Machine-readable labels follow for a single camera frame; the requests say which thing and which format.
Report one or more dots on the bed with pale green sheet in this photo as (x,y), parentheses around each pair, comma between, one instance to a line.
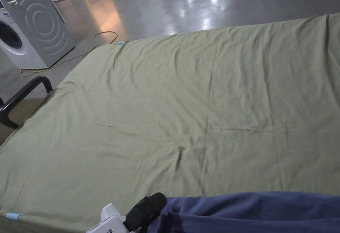
(170,105)

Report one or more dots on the dark blue shirt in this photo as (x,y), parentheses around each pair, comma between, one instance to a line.
(252,213)

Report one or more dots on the white washing machine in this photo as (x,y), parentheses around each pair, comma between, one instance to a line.
(32,25)

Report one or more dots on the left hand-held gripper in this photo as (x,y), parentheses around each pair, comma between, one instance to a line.
(110,221)

